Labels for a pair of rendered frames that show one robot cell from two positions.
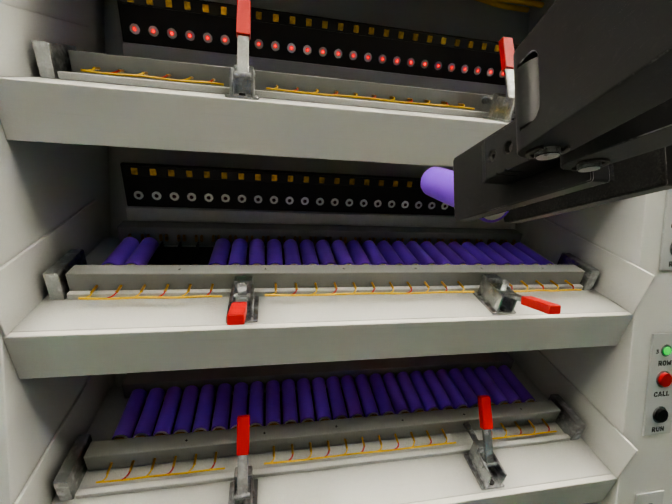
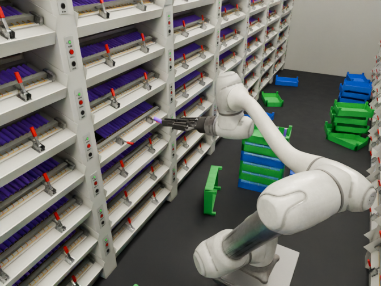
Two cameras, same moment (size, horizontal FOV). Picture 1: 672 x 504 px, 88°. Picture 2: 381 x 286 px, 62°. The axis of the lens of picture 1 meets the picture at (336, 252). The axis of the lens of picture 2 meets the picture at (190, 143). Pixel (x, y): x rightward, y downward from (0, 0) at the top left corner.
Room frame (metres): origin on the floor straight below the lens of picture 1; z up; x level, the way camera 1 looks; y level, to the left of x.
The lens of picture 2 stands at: (-0.80, 0.94, 1.47)
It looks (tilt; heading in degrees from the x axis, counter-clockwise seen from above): 30 degrees down; 308
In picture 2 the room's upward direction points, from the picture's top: straight up
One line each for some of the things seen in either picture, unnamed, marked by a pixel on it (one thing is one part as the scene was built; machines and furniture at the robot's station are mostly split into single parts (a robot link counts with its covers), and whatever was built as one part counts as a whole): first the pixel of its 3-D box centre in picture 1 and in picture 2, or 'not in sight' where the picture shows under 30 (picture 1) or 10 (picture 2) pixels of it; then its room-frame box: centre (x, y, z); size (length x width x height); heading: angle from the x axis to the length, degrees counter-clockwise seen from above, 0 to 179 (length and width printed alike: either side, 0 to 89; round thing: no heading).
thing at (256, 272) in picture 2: not in sight; (257, 255); (-0.40, -0.08, 0.26); 0.22 x 0.18 x 0.06; 94
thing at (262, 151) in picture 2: not in sight; (266, 143); (-0.02, -0.91, 0.36); 0.30 x 0.20 x 0.08; 16
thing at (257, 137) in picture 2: not in sight; (267, 133); (-0.02, -0.91, 0.44); 0.30 x 0.20 x 0.08; 16
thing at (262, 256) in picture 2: not in sight; (257, 237); (-0.40, -0.05, 0.40); 0.18 x 0.16 x 0.22; 65
